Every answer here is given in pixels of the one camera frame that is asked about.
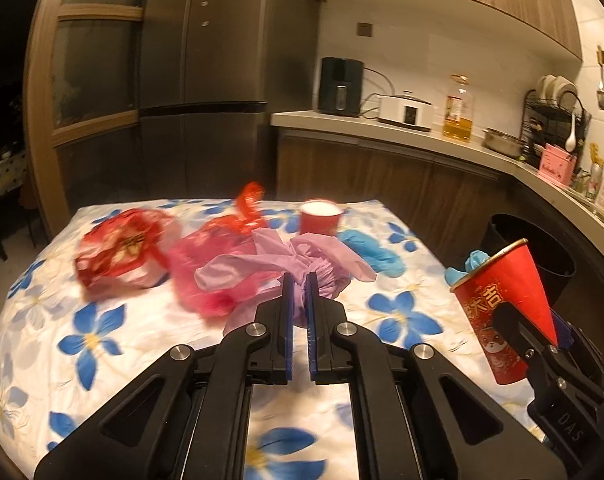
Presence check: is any dark steel refrigerator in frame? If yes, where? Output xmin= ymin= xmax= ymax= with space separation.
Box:
xmin=132 ymin=0 xmax=323 ymax=206

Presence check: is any white electric cooker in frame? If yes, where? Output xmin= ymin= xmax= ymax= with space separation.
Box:
xmin=378 ymin=91 xmax=435 ymax=132

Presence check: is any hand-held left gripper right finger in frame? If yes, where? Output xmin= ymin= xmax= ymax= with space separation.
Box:
xmin=304 ymin=271 xmax=568 ymax=480

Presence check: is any black power cable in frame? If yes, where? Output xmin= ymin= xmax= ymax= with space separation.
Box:
xmin=359 ymin=70 xmax=389 ymax=121

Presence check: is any blue floral cloth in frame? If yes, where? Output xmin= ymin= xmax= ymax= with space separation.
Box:
xmin=0 ymin=197 xmax=553 ymax=480

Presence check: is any wooden framed glass door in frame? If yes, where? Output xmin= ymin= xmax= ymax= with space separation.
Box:
xmin=24 ymin=0 xmax=153 ymax=241

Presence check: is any red and white plastic bag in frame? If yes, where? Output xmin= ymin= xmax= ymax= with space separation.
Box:
xmin=76 ymin=208 xmax=175 ymax=301

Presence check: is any pink utensil holder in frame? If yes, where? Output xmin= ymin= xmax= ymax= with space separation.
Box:
xmin=539 ymin=142 xmax=578 ymax=186

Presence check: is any blue glove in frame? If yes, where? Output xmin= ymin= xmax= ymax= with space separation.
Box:
xmin=444 ymin=250 xmax=493 ymax=288
xmin=341 ymin=228 xmax=405 ymax=277

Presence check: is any steel basin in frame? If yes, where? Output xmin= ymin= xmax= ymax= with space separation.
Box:
xmin=483 ymin=127 xmax=525 ymax=157

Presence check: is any plain red paper cup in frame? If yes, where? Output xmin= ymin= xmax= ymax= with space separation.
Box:
xmin=299 ymin=199 xmax=343 ymax=237

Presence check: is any black air fryer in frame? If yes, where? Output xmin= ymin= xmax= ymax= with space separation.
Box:
xmin=317 ymin=57 xmax=365 ymax=118

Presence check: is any pink plastic bag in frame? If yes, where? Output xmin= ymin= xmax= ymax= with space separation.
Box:
xmin=169 ymin=215 xmax=263 ymax=317

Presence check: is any table with spotted cloth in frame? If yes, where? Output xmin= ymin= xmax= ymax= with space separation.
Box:
xmin=0 ymin=150 xmax=25 ymax=261

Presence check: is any purple plastic glove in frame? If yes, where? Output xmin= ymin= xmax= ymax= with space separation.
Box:
xmin=194 ymin=227 xmax=377 ymax=333

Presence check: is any kitchen counter with wooden cabinets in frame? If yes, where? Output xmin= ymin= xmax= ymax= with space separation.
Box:
xmin=271 ymin=110 xmax=604 ymax=321

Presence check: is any cooking oil bottle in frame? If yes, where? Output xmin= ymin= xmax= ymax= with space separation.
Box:
xmin=442 ymin=74 xmax=473 ymax=143

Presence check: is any red paper cup gold print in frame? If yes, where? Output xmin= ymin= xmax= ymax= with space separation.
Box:
xmin=449 ymin=239 xmax=560 ymax=386

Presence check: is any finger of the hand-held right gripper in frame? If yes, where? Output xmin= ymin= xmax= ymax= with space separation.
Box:
xmin=492 ymin=304 xmax=559 ymax=369
xmin=549 ymin=310 xmax=604 ymax=381

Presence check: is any black dish rack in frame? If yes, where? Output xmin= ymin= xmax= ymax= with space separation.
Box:
xmin=522 ymin=87 xmax=593 ymax=171

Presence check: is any black trash bin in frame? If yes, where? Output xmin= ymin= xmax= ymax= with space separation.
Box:
xmin=482 ymin=213 xmax=575 ymax=306

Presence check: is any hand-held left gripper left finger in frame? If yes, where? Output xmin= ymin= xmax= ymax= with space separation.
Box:
xmin=34 ymin=271 xmax=297 ymax=480

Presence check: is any white ladle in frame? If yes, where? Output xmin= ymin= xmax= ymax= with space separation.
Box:
xmin=564 ymin=110 xmax=581 ymax=153

